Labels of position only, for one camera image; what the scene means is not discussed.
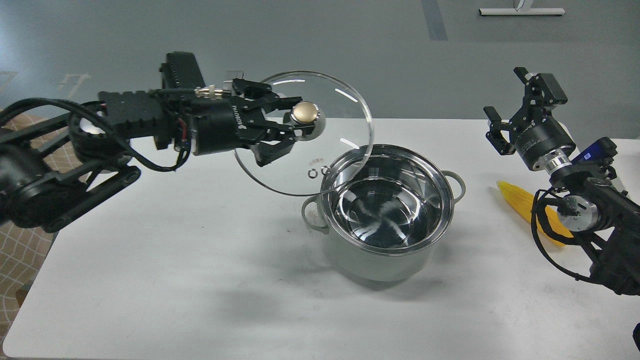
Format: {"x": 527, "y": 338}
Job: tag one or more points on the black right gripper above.
{"x": 535, "y": 133}

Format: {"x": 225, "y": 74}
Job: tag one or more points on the yellow toy corn cob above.
{"x": 522, "y": 202}

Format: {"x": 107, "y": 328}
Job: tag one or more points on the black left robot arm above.
{"x": 153, "y": 127}

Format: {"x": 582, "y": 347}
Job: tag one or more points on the glass pot lid gold knob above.
{"x": 332, "y": 119}

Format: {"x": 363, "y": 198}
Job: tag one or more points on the white stand base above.
{"x": 522, "y": 8}

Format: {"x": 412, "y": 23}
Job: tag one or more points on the grey steel cooking pot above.
{"x": 381, "y": 211}

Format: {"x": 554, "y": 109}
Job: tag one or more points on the beige checkered cloth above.
{"x": 24, "y": 250}

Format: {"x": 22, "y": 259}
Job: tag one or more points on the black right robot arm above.
{"x": 582, "y": 207}

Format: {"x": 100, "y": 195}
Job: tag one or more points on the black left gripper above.
{"x": 241, "y": 123}

